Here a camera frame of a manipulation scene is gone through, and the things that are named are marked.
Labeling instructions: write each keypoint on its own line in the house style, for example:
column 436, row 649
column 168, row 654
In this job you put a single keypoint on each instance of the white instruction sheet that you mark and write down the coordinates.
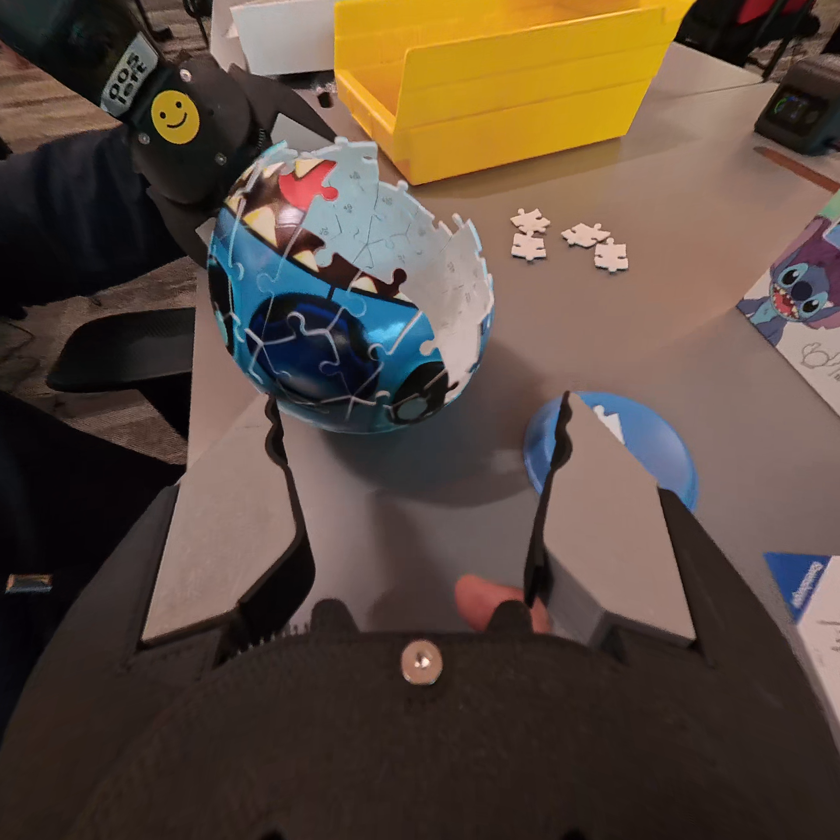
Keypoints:
column 820, row 643

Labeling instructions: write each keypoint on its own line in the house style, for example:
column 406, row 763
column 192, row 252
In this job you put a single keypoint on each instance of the person's right hand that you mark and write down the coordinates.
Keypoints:
column 485, row 600

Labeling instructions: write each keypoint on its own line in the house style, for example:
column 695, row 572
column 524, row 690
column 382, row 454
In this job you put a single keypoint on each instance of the green printed puzzle box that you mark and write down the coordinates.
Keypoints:
column 800, row 295

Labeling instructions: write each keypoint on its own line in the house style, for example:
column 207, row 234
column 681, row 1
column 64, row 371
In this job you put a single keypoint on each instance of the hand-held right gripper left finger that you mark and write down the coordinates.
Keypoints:
column 210, row 544

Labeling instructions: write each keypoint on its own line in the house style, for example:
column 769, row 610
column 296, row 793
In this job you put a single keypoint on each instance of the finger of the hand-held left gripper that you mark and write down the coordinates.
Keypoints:
column 290, row 131
column 207, row 233

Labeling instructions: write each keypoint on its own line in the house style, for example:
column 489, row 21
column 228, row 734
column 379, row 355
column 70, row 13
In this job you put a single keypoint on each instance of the blue plastic ball stand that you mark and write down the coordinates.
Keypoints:
column 656, row 453

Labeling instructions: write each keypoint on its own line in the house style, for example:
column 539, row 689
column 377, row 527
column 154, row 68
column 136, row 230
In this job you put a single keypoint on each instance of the black chair armrest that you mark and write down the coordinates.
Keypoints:
column 118, row 348

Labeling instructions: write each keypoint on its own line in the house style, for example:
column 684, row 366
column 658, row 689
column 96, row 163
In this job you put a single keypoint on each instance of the dark grey power bank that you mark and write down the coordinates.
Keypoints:
column 797, row 111

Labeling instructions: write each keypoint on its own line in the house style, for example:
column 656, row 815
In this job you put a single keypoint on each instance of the brown wooden strip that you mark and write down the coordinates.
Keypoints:
column 800, row 172

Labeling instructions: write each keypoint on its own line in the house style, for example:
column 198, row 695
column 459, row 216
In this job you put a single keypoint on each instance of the white cardboard sheet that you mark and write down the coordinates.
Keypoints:
column 282, row 33

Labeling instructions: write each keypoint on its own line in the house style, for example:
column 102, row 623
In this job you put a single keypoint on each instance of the person's dark clothing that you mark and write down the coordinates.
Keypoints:
column 65, row 525

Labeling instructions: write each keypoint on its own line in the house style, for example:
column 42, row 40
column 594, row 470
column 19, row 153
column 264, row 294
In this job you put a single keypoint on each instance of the person's left forearm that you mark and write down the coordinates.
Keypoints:
column 65, row 216

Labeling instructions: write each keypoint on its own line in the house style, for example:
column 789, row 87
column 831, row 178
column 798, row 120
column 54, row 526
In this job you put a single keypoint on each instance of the yellow plastic bin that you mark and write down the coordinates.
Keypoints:
column 512, row 85

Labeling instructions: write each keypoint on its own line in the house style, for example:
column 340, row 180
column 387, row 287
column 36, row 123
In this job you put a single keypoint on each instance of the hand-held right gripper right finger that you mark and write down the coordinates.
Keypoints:
column 617, row 544

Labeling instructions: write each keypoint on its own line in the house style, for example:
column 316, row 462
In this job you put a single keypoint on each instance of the blue puzzle ball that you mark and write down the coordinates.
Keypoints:
column 315, row 328

